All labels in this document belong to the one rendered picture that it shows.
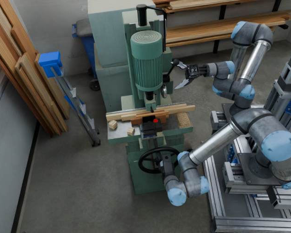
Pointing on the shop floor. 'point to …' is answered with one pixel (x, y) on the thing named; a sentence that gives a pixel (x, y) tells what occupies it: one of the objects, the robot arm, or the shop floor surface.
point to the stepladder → (68, 92)
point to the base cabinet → (141, 177)
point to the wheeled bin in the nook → (94, 85)
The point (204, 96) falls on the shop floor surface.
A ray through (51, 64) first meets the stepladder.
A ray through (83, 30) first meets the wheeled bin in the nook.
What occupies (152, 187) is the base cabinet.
